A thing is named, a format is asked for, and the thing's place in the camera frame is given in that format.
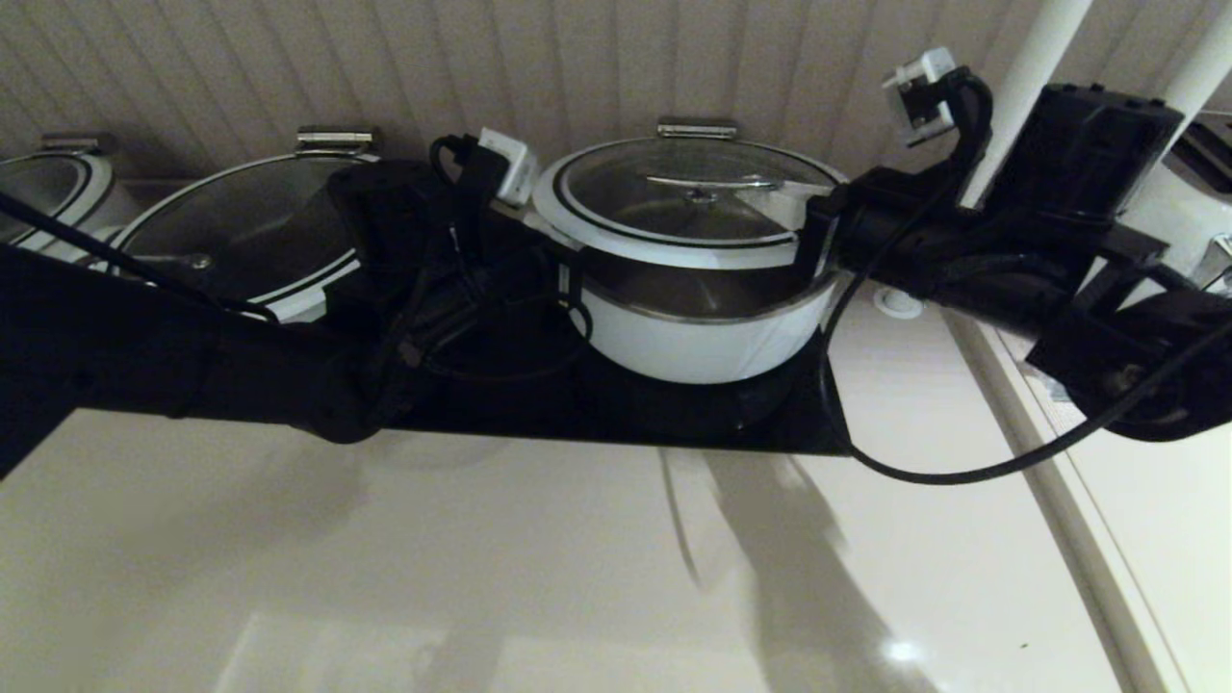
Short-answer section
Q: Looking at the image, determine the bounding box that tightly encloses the round glass lid white rim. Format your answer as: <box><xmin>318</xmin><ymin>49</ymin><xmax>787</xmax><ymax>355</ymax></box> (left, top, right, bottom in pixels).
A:
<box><xmin>531</xmin><ymin>135</ymin><xmax>850</xmax><ymax>271</ymax></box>

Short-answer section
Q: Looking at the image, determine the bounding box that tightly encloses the white round pot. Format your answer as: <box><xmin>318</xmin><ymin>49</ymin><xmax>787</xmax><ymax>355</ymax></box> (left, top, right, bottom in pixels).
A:
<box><xmin>561</xmin><ymin>245</ymin><xmax>840</xmax><ymax>386</ymax></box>

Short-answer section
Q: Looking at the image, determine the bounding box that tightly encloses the oval glass lid white rim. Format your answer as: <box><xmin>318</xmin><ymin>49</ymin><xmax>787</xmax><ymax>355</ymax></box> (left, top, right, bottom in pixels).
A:
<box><xmin>115</xmin><ymin>152</ymin><xmax>386</xmax><ymax>309</ymax></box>
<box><xmin>0</xmin><ymin>152</ymin><xmax>116</xmax><ymax>242</ymax></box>

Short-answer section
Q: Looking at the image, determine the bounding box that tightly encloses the black glass cooktop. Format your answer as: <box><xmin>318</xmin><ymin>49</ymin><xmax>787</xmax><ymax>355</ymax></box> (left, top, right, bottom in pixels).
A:
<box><xmin>366</xmin><ymin>207</ymin><xmax>853</xmax><ymax>458</ymax></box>

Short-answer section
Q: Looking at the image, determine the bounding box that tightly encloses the white round pole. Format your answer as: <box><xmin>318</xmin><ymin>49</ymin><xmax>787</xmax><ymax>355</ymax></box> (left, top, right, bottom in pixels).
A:
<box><xmin>871</xmin><ymin>0</ymin><xmax>1093</xmax><ymax>321</ymax></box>
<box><xmin>1155</xmin><ymin>27</ymin><xmax>1232</xmax><ymax>126</ymax></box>

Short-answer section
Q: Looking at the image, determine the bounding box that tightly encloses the white toaster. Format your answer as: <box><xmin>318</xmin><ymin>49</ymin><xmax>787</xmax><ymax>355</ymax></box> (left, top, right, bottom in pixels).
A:
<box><xmin>1112</xmin><ymin>108</ymin><xmax>1232</xmax><ymax>295</ymax></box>

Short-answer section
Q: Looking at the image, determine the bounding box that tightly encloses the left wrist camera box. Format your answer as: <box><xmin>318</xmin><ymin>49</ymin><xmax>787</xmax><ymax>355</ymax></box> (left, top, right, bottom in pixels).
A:
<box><xmin>430</xmin><ymin>128</ymin><xmax>538</xmax><ymax>208</ymax></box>

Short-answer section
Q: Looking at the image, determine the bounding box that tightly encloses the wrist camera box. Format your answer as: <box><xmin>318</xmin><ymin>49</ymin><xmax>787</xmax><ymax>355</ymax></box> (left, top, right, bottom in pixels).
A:
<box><xmin>881</xmin><ymin>48</ymin><xmax>992</xmax><ymax>150</ymax></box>
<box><xmin>430</xmin><ymin>128</ymin><xmax>538</xmax><ymax>208</ymax></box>

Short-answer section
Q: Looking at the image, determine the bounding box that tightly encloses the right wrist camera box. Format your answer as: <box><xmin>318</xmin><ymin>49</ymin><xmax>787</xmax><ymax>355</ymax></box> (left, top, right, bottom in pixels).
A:
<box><xmin>881</xmin><ymin>48</ymin><xmax>992</xmax><ymax>150</ymax></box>

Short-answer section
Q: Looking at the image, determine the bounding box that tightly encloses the black right camera cable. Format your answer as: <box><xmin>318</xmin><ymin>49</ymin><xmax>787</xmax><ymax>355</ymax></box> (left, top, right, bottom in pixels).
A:
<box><xmin>816</xmin><ymin>67</ymin><xmax>1232</xmax><ymax>485</ymax></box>

